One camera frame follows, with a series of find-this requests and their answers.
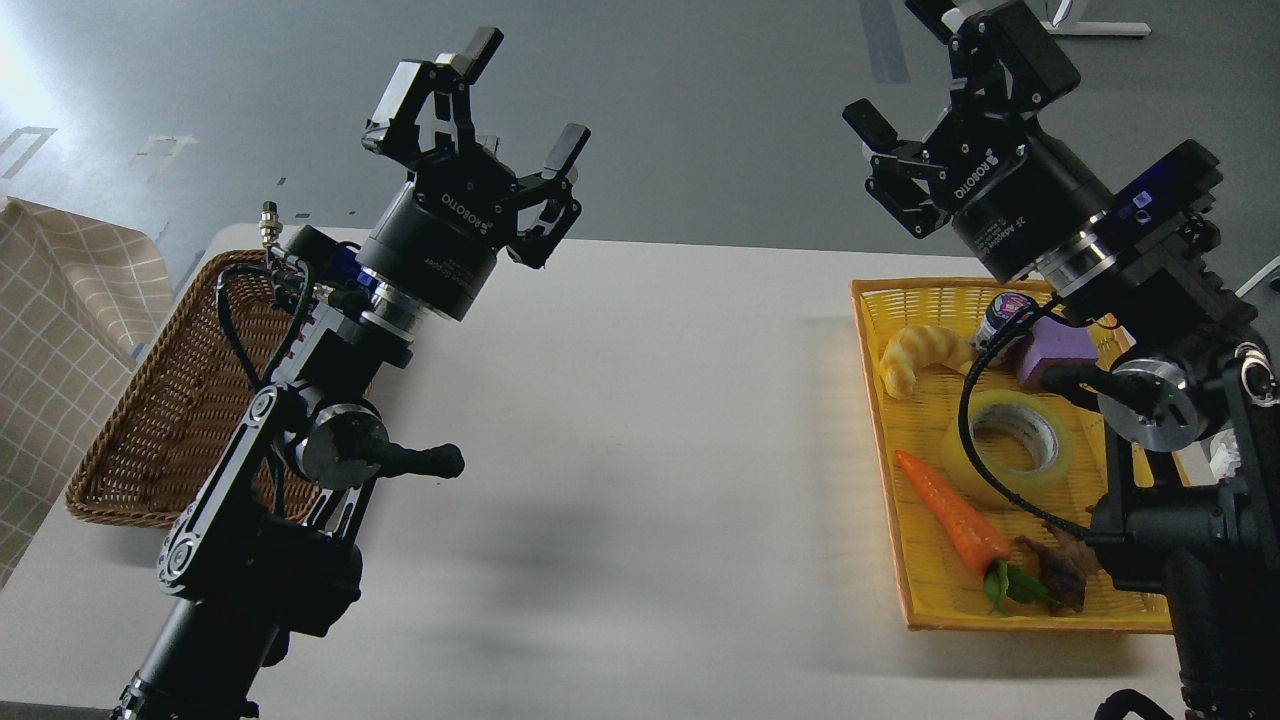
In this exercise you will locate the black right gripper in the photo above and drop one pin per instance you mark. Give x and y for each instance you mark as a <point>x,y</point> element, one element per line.
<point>1011,191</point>

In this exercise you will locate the beige checkered cloth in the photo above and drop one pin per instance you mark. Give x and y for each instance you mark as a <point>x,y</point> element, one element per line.
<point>80,299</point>

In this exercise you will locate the yellow tape roll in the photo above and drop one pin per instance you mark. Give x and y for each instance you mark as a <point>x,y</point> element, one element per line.
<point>1024,444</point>

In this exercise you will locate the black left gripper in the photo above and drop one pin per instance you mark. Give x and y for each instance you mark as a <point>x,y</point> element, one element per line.
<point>438,239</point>

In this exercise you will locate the orange toy carrot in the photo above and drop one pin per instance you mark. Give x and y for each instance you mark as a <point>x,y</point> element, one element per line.
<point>977,543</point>

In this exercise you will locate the small dark jar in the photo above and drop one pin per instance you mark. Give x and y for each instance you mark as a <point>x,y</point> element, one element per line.
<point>1005,309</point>

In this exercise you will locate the purple foam block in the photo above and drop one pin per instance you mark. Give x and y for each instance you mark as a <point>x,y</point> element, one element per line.
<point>1050,343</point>

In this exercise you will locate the brown toy animal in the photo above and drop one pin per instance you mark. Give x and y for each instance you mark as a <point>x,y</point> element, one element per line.
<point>1064,568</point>

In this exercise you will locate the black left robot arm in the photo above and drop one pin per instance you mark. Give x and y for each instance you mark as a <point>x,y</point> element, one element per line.
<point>267,548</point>

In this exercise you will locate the toy croissant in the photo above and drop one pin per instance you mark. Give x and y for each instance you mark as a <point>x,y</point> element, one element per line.
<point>915,348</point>

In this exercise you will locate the yellow plastic basket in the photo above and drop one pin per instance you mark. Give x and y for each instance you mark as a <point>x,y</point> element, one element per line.
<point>935,590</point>

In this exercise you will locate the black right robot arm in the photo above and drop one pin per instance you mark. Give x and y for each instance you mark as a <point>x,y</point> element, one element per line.
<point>1190,411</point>

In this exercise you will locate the brown wicker basket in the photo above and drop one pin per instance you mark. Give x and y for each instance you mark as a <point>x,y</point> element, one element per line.
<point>170,400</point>

